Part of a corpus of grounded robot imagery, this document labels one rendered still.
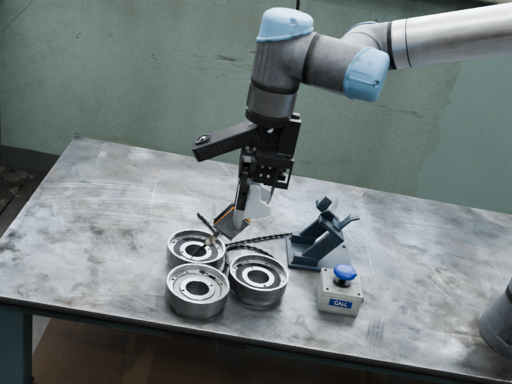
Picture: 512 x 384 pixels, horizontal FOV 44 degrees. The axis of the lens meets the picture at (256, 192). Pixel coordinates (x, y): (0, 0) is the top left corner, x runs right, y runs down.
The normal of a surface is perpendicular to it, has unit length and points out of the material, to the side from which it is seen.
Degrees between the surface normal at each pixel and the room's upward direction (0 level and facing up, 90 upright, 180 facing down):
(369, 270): 0
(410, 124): 90
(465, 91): 90
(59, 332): 0
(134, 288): 0
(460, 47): 109
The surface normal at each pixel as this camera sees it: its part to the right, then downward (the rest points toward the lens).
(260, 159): 0.00, 0.49
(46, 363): 0.18, -0.86
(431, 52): -0.25, 0.70
